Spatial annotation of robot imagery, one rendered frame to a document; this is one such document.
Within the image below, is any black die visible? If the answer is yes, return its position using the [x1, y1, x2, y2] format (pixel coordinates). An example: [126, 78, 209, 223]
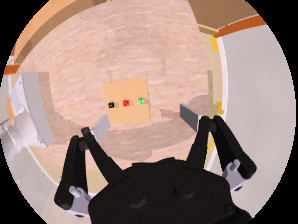
[108, 102, 115, 108]

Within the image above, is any green die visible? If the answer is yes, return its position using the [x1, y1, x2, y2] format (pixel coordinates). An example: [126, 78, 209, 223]
[138, 98, 144, 104]

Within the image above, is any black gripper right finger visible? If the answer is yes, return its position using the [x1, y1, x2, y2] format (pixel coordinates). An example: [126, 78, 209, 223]
[173, 103, 257, 200]

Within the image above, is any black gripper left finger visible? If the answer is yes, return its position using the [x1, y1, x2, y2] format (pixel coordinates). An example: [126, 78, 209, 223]
[54, 114, 147, 218]

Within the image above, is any tan flat mat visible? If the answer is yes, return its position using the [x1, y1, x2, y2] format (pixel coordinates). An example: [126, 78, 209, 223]
[103, 78, 150, 124]

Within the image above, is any red die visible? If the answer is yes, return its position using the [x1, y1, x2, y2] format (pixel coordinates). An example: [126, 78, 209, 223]
[123, 100, 129, 106]

